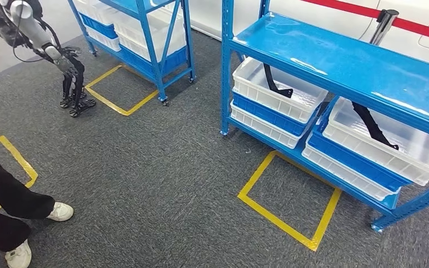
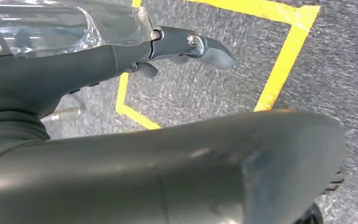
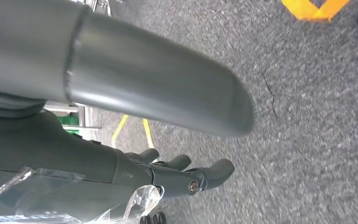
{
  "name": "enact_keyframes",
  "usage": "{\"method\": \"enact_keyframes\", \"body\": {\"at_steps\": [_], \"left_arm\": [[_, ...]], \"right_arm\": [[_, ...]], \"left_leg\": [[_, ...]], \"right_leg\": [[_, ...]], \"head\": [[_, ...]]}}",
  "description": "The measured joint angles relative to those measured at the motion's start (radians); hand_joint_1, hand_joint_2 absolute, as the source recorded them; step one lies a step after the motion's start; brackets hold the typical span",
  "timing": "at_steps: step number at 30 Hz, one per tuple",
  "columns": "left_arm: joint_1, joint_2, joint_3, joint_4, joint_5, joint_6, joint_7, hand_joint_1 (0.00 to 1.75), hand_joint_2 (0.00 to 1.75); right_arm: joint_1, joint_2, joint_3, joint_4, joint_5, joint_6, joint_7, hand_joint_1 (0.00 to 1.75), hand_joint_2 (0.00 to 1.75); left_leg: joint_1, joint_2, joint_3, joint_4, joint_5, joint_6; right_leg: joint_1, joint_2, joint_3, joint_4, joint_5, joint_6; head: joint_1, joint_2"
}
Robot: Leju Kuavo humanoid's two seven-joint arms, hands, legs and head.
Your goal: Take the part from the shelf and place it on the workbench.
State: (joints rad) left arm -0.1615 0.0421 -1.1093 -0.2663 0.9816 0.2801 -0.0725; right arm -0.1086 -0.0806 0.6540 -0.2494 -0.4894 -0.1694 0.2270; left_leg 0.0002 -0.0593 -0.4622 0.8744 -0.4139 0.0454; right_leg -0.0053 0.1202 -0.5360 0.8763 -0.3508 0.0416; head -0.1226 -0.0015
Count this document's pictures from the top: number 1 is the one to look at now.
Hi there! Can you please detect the black angled bracket part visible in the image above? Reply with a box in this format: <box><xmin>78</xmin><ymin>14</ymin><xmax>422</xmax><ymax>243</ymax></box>
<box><xmin>263</xmin><ymin>63</ymin><xmax>294</xmax><ymax>99</ymax></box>
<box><xmin>351</xmin><ymin>102</ymin><xmax>400</xmax><ymax>151</ymax></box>

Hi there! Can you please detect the blue metal shelf rack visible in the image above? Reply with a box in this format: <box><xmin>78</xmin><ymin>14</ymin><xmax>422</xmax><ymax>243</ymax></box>
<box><xmin>219</xmin><ymin>0</ymin><xmax>429</xmax><ymax>233</ymax></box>
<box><xmin>67</xmin><ymin>0</ymin><xmax>197</xmax><ymax>107</ymax></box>

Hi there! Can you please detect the white plastic storage bin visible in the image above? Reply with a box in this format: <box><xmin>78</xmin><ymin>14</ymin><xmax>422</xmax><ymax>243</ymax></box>
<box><xmin>72</xmin><ymin>0</ymin><xmax>119</xmax><ymax>27</ymax></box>
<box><xmin>111</xmin><ymin>6</ymin><xmax>188</xmax><ymax>63</ymax></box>
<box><xmin>322</xmin><ymin>97</ymin><xmax>429</xmax><ymax>187</ymax></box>
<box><xmin>301</xmin><ymin>144</ymin><xmax>398</xmax><ymax>202</ymax></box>
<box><xmin>85</xmin><ymin>26</ymin><xmax>122</xmax><ymax>53</ymax></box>
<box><xmin>230</xmin><ymin>103</ymin><xmax>304</xmax><ymax>150</ymax></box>
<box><xmin>232</xmin><ymin>56</ymin><xmax>329</xmax><ymax>125</ymax></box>

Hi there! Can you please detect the chrome metal pole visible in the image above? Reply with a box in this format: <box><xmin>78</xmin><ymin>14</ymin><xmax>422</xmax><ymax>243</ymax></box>
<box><xmin>369</xmin><ymin>8</ymin><xmax>400</xmax><ymax>46</ymax></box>

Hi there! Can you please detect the black and silver humanoid robot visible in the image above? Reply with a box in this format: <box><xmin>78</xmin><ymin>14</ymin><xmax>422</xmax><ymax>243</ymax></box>
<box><xmin>0</xmin><ymin>0</ymin><xmax>97</xmax><ymax>118</ymax></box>

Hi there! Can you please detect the person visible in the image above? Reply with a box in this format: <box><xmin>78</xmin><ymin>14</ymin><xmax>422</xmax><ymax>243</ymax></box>
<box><xmin>0</xmin><ymin>147</ymin><xmax>75</xmax><ymax>268</ymax></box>

